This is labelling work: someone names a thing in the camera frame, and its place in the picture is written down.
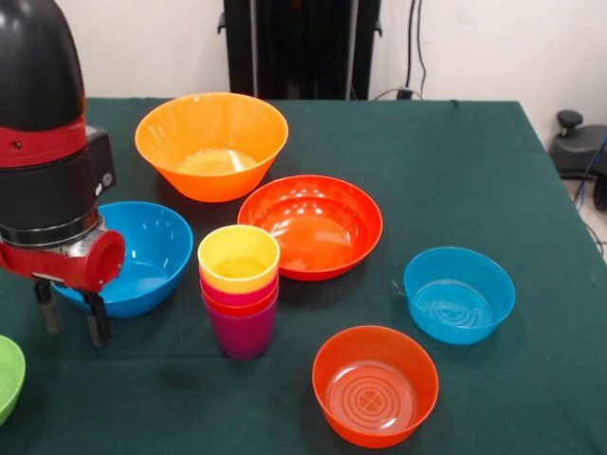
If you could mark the small orange-red ringed bowl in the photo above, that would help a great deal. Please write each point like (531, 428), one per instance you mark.
(374, 355)

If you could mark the green plastic bowl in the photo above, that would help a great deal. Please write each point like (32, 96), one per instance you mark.
(10, 379)

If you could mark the wide orange-red shallow bowl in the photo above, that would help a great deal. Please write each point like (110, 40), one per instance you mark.
(310, 223)

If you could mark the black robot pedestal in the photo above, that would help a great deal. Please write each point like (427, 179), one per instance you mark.
(294, 47)

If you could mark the orange-red plastic cup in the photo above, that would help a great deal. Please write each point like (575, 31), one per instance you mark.
(239, 310)

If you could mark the large orange plastic bowl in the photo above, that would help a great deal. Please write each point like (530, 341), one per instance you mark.
(208, 137)

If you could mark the magenta-red plastic cup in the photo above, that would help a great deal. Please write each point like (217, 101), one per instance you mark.
(237, 298)

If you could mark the large blue plastic bowl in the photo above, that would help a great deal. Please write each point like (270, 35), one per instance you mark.
(152, 256)

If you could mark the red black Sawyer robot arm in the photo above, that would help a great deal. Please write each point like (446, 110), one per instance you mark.
(42, 142)

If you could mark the small blue plastic bowl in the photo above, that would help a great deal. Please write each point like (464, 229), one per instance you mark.
(455, 308)

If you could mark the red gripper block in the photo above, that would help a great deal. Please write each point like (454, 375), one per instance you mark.
(76, 267)

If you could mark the yellow plastic cup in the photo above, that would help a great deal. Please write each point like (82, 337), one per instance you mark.
(237, 246)

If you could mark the dark green table cloth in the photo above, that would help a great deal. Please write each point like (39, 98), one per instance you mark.
(521, 379)

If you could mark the black rounded floor base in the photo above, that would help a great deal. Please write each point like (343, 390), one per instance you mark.
(576, 147)

